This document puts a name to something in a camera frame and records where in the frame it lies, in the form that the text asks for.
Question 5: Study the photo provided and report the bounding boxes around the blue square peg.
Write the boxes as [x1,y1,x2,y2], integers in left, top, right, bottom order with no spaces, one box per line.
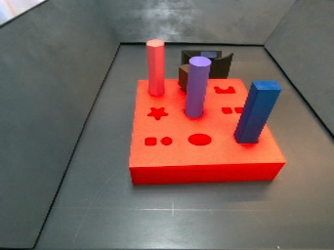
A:
[236,80,282,144]

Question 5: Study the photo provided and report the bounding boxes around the red hexagonal peg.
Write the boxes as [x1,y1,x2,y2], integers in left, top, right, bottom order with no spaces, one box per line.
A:
[146,39,165,96]

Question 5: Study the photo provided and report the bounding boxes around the blue square-circle object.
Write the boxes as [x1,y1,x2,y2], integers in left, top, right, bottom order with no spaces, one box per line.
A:
[201,51,217,59]

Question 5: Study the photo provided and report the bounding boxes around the red fixture block with holes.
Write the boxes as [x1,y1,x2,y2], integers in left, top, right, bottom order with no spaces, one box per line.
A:
[130,79,286,185]

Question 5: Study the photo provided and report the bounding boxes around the black curved regrasp stand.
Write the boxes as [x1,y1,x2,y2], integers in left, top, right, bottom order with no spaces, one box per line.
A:
[182,50,234,79]

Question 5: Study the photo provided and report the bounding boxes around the purple round peg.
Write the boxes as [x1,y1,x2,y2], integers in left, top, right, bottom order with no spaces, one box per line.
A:
[186,56,212,118]

